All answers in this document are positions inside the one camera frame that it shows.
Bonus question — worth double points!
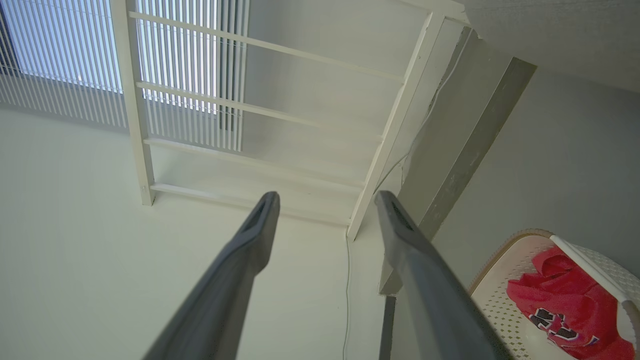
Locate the red basketball jersey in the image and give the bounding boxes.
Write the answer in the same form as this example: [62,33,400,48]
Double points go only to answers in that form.
[506,245,637,360]

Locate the white perforated laundry basket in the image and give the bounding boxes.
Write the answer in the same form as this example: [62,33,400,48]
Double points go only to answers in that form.
[467,228,640,360]

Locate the white vertical window blinds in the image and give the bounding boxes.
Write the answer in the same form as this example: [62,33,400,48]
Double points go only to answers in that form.
[0,0,251,153]

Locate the thin white wall cable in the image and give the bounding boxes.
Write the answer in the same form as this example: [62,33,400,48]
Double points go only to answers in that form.
[342,27,473,360]

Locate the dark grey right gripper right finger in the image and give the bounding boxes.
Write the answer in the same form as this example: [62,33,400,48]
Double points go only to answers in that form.
[374,190,514,360]

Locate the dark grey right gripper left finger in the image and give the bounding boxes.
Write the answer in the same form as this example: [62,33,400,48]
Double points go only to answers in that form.
[142,191,281,360]

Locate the white wooden railing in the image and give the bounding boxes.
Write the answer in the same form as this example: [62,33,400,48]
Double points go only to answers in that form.
[110,0,472,243]

